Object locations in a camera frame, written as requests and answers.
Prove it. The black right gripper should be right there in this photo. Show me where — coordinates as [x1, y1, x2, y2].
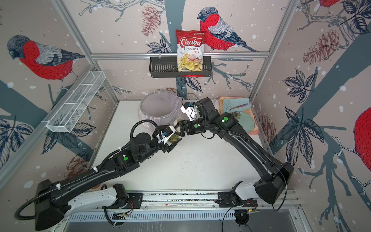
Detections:
[170, 119, 210, 138]

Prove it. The jar with beige lid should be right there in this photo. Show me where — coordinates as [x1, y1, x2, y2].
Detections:
[168, 118, 184, 143]

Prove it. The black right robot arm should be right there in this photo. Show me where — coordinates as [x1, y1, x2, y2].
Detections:
[176, 98, 293, 205]

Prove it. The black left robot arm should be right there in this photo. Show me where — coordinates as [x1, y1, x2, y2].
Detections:
[14, 119, 185, 231]

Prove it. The teal cloth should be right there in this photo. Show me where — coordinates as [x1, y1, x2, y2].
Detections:
[222, 98, 254, 113]

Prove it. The light green floral plate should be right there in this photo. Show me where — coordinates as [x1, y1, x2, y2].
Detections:
[232, 112, 255, 133]

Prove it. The pink tray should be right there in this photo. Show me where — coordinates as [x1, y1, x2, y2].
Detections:
[218, 97, 259, 135]

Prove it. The Chuba cassava chips bag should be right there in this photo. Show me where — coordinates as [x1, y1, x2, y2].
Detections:
[176, 30, 206, 77]

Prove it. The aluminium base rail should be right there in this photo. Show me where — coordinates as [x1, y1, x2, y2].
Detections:
[62, 189, 302, 212]

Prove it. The black wall basket shelf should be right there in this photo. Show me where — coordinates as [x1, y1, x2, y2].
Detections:
[149, 56, 212, 78]

